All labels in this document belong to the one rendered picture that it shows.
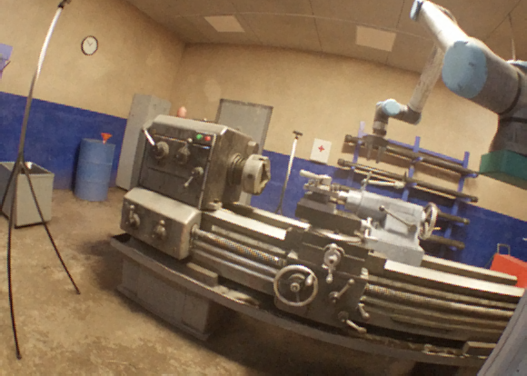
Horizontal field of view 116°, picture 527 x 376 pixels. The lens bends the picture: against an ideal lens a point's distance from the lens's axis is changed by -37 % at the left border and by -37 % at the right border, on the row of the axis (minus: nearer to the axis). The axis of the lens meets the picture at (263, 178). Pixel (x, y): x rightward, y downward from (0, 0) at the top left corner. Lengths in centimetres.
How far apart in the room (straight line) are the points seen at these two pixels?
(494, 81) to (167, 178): 161
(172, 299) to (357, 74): 443
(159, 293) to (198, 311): 31
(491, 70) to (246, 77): 485
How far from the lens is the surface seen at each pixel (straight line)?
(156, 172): 170
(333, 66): 497
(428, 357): 158
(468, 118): 526
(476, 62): 70
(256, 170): 151
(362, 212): 150
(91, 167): 413
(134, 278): 197
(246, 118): 496
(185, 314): 179
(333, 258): 111
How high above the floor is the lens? 121
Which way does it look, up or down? 5 degrees down
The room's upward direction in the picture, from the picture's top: 14 degrees clockwise
